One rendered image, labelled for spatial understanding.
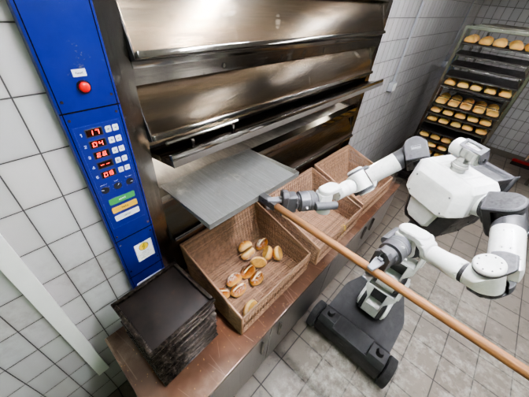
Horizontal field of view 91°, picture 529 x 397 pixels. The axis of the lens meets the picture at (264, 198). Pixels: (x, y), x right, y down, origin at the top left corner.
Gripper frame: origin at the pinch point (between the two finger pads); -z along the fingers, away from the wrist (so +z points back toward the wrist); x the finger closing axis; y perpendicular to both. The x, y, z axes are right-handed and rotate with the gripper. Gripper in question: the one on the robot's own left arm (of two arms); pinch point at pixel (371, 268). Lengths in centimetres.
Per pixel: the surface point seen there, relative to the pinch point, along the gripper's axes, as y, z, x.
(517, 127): 37, 501, 73
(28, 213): 69, -81, -14
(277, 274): 45, 5, 61
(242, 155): 86, 7, 2
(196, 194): 69, -29, 2
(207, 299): 38, -43, 30
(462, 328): -26.9, 3.6, -0.3
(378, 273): -2.3, -0.2, -0.4
